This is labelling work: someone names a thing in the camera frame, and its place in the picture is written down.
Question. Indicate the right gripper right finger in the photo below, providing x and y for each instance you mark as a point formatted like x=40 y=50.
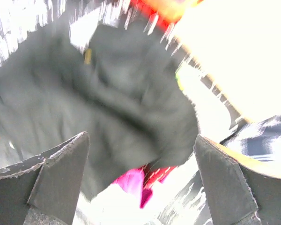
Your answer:
x=240 y=190

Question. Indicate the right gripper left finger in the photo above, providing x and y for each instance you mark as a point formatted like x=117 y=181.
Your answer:
x=44 y=189

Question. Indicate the plaid skirt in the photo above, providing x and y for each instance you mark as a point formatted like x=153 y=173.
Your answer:
x=259 y=140

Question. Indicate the magenta skirt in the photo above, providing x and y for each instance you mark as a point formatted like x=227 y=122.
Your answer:
x=138 y=183

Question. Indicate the red polka dot skirt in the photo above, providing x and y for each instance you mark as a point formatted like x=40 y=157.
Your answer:
x=158 y=175

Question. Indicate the black skirt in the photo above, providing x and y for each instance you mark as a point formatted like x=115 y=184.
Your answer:
x=126 y=98

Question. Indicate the red plastic bin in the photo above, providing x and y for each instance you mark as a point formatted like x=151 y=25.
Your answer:
x=168 y=11

